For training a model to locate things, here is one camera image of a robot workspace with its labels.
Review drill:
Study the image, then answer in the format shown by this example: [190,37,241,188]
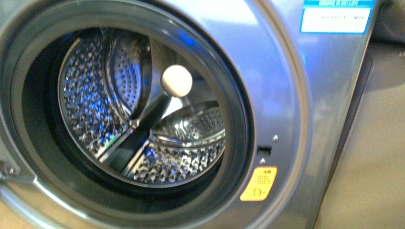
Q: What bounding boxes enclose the grey front-load washing machine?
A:
[0,0,384,229]

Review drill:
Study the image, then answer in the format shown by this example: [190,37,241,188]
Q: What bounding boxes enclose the white round drum hub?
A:
[160,64,192,98]

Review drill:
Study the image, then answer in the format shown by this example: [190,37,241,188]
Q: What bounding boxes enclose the stainless steel perforated drum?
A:
[57,28,226,188]

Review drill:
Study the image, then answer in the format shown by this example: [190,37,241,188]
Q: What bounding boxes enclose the black door latch slot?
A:
[256,146,272,156]

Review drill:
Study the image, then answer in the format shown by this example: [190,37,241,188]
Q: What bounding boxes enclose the yellow warning sticker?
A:
[240,167,277,201]

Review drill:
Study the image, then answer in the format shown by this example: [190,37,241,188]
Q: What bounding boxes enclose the grey rubber door gasket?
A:
[0,0,253,229]

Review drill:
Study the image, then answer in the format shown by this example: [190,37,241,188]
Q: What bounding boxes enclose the blue white energy label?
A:
[300,0,375,34]

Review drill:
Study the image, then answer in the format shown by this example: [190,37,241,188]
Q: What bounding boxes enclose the metal door hinge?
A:
[0,161,36,183]

